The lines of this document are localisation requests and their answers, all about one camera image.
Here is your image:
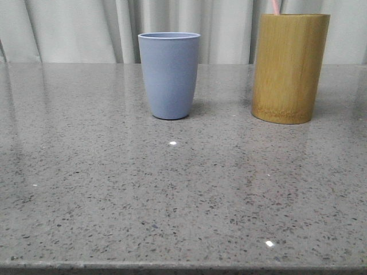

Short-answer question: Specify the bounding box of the bamboo cylinder holder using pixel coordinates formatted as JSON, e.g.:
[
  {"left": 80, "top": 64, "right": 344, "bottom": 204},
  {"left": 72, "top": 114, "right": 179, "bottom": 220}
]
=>
[{"left": 252, "top": 14, "right": 330, "bottom": 124}]

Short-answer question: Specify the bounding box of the blue plastic cup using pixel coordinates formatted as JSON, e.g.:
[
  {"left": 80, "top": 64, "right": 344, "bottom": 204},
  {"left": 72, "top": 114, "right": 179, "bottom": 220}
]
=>
[{"left": 138, "top": 32, "right": 201, "bottom": 120}]

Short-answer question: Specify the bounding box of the pink chopstick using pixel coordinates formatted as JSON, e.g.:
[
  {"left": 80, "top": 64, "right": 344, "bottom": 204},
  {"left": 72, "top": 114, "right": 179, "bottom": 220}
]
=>
[{"left": 271, "top": 0, "right": 280, "bottom": 15}]

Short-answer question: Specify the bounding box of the grey-white curtain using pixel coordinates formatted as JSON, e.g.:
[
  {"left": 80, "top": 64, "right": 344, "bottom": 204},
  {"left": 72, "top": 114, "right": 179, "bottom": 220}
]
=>
[{"left": 0, "top": 0, "right": 367, "bottom": 65}]

